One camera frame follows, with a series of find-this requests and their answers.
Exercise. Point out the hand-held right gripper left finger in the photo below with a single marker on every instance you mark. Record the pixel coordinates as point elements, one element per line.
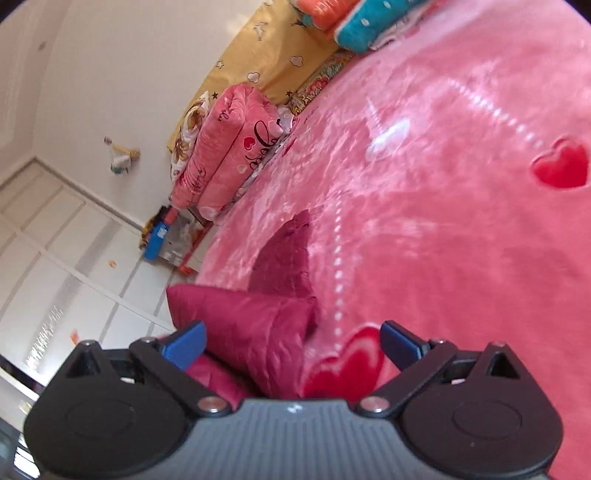
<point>187,344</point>

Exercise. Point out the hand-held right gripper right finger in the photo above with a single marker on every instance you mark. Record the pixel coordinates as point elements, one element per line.
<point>399,344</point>

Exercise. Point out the maroon quilted down jacket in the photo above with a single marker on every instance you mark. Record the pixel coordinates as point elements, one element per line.
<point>277,332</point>

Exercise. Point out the clear storage box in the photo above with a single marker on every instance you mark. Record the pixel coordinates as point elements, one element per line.
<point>178,244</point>

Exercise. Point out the white dresser with clutter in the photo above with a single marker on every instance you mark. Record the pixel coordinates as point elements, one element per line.
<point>194,240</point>

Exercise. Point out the blue box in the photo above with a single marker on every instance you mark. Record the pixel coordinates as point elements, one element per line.
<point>156,242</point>

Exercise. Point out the white wardrobe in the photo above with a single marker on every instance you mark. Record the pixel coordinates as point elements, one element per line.
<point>69,258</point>

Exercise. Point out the pink heart-print bed blanket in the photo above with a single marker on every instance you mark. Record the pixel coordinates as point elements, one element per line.
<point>438,184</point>

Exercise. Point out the pink folded quilt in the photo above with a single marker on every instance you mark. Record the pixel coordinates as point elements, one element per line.
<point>221,152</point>

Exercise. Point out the cream floral folded quilt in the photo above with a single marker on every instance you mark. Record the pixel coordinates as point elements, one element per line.
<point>187,134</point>

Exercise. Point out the floral patterned bed sheet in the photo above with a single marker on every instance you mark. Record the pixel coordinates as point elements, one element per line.
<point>318,83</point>

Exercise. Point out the yellow headboard cover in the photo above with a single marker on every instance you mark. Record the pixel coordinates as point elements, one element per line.
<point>258,55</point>

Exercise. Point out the white printed pillow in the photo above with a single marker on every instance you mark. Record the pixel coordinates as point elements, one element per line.
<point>392,34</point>

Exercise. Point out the orange Good Luck pillow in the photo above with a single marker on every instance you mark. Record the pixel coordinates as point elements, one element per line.
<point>323,11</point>

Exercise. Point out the small wall ornament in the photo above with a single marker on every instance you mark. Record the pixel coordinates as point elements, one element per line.
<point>121,159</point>

